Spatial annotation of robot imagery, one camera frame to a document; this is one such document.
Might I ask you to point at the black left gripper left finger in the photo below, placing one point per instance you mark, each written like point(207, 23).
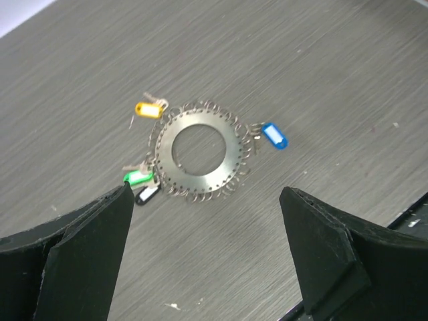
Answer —
point(67, 268)

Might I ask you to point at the green key tag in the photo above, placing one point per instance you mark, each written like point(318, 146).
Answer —
point(135, 178)

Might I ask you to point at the round steel keyring disc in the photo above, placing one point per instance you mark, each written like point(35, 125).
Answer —
point(200, 151)

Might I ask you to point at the yellow key tag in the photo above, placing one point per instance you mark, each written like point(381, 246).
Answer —
point(148, 110)

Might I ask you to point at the blue key tag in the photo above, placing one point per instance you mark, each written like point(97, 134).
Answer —
point(275, 136)

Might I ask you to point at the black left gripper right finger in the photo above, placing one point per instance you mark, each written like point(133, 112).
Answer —
point(337, 254)

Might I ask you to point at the black key tag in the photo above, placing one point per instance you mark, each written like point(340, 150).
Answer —
point(145, 195)

